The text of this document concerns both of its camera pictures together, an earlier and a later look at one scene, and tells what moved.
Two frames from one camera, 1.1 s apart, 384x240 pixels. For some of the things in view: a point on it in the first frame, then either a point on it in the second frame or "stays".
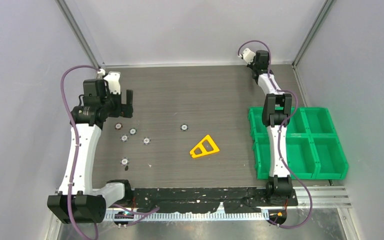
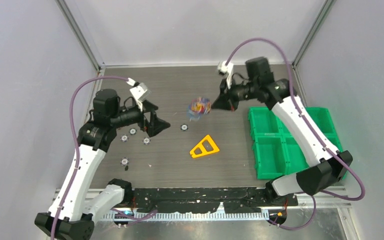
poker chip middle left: [146, 140] stays
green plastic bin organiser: [314, 151] stays
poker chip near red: [124, 138] stays
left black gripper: [124, 110] -> [155, 124]
